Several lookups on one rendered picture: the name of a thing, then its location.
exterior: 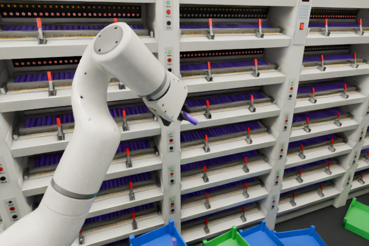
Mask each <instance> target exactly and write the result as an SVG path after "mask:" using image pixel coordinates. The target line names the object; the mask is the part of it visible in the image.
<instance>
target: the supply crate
mask: <svg viewBox="0 0 369 246"><path fill-rule="evenodd" d="M174 237H175V238H176V246H187V244H186V243H185V241H184V240H183V238H182V236H181V235H180V233H179V231H178V230H177V228H176V227H175V226H174V220H173V218H171V219H169V224H168V225H165V226H163V227H160V228H157V229H155V230H153V231H151V232H148V233H146V234H143V235H141V236H139V237H136V238H135V237H134V234H132V235H130V236H129V241H130V246H172V238H174Z"/></svg>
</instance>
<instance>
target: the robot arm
mask: <svg viewBox="0 0 369 246"><path fill-rule="evenodd" d="M112 75H113V76H114V77H115V78H117V79H118V80H119V81H121V82H122V83H123V84H124V85H125V86H127V87H128V88H129V89H130V90H131V91H133V92H134V93H135V94H136V95H138V96H139V97H143V98H142V99H143V101H144V103H145V104H146V106H147V107H148V108H149V109H150V111H151V112H152V113H153V114H155V115H156V116H157V117H158V118H160V119H161V120H162V122H163V124H164V126H167V127H168V126H169V125H170V124H171V123H172V122H174V121H176V119H177V120H179V121H183V120H185V121H187V120H188V119H187V118H186V117H185V116H184V115H183V114H182V113H180V111H185V112H188V113H190V112H191V110H190V109H189V108H188V106H187V105H186V101H185V99H186V96H187V93H188V89H187V87H186V85H185V84H184V83H183V82H182V81H181V80H180V79H179V78H177V77H176V76H175V75H174V74H172V73H171V72H169V71H167V70H166V69H165V68H164V67H163V66H162V65H161V63H160V62H159V61H158V60H157V58H156V57H155V56H154V55H153V54H152V53H151V51H150V50H149V49H148V48H147V47H146V45H145V44H144V43H143V42H142V41H141V40H140V38H139V37H138V36H137V35H136V34H135V32H134V31H133V30H132V29H131V28H130V27H129V26H128V25H127V24H125V23H113V24H110V25H108V26H107V27H105V28H104V29H103V30H102V31H101V32H100V33H99V34H98V35H97V36H96V37H95V38H94V39H93V40H92V41H91V42H90V43H89V45H88V46H87V48H86V50H85V52H84V54H83V56H82V58H81V60H80V63H79V65H78V67H77V70H76V72H75V75H74V79H73V82H72V88H71V103H72V110H73V114H74V119H75V128H74V132H73V134H72V136H71V138H70V141H69V143H68V145H67V147H66V149H65V152H64V154H63V156H62V158H61V160H60V162H59V164H58V166H57V168H56V170H55V172H54V175H53V177H52V179H51V181H50V183H49V185H48V188H47V190H46V192H45V194H44V196H43V198H42V200H41V203H40V205H39V206H38V208H37V209H36V210H34V211H33V212H31V213H29V214H27V215H26V216H24V217H22V218H21V219H20V220H18V221H17V222H16V223H14V224H13V225H11V226H10V227H9V228H7V229H6V230H5V231H4V232H2V233H1V234H0V246H71V245H72V244H73V242H74V241H75V239H76V237H77V236H78V234H79V232H80V230H81V228H82V226H83V223H84V221H85V219H86V217H87V215H88V213H89V211H90V208H91V206H92V204H93V202H94V200H95V198H96V195H97V193H98V191H99V189H100V187H101V185H102V182H103V180H104V178H105V176H106V174H107V171H108V169H109V166H110V164H111V162H112V160H113V157H114V155H115V153H116V151H117V149H118V146H119V144H120V140H121V131H120V129H119V127H118V125H117V124H116V122H115V121H114V119H113V118H112V116H111V114H110V112H109V109H108V105H107V90H108V85H109V82H110V79H111V76H112Z"/></svg>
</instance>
